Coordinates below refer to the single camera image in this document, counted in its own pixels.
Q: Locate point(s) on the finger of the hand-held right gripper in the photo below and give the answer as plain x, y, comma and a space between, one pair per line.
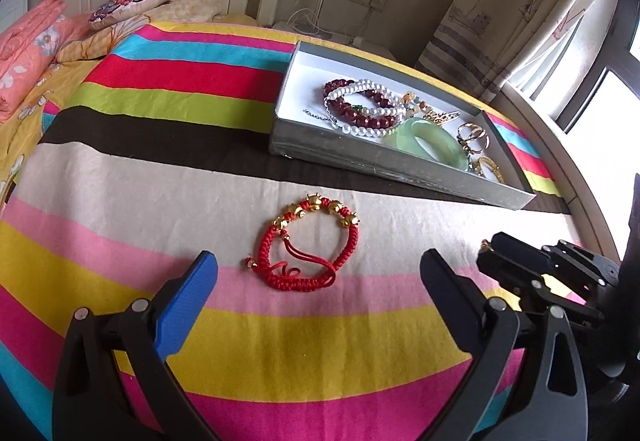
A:
585, 266
510, 261

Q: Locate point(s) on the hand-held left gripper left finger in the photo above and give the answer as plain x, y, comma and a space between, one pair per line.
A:
187, 301

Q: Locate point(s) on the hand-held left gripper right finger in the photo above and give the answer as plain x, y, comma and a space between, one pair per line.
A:
450, 291

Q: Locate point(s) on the gold flower ornament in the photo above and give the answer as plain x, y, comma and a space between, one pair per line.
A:
442, 117

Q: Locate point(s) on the grey jewelry box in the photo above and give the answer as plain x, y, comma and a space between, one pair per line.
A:
325, 143

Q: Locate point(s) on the white window sill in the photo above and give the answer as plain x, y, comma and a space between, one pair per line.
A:
565, 156

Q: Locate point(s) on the green jade bangle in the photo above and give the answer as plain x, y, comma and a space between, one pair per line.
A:
440, 151

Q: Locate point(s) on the colourful striped cloth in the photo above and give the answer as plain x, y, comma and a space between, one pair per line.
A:
150, 171

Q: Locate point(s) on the dark framed window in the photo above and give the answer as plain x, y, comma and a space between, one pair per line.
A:
600, 86

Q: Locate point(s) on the yellow floral bed sheet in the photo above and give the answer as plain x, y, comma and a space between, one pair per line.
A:
30, 121

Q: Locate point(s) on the yellow floral pillow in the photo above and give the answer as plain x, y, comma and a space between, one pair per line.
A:
195, 6

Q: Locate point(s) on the pink floral quilt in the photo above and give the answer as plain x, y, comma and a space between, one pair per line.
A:
30, 51

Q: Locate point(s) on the embroidered round pillow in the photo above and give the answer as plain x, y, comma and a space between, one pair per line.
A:
135, 3

